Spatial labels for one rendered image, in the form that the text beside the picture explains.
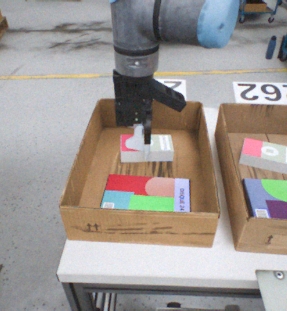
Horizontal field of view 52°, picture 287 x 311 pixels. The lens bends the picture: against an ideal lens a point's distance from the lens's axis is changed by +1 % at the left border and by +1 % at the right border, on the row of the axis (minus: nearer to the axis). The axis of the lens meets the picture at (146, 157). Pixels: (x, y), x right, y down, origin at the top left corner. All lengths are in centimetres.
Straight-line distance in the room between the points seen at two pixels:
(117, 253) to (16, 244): 107
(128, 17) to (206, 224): 38
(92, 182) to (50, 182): 116
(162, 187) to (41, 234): 104
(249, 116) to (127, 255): 50
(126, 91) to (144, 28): 15
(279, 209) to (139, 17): 45
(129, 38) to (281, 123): 50
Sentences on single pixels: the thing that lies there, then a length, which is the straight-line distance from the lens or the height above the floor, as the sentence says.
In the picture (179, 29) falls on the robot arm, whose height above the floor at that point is 109.
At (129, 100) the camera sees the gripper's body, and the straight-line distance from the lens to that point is 65.
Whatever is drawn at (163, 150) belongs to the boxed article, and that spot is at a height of 79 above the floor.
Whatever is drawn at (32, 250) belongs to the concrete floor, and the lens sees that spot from 156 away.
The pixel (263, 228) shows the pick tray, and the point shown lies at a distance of 55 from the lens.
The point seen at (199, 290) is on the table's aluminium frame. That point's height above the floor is 71.
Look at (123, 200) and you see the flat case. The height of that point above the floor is 77.
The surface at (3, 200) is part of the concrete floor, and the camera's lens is 183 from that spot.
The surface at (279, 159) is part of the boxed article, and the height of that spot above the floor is 79.
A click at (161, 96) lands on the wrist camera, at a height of 93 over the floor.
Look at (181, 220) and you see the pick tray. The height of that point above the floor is 83.
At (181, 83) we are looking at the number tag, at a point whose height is 86.
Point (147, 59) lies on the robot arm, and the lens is 59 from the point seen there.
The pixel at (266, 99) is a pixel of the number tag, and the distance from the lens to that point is 85.
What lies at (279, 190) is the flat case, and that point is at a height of 78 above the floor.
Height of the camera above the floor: 124
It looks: 40 degrees down
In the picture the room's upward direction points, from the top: straight up
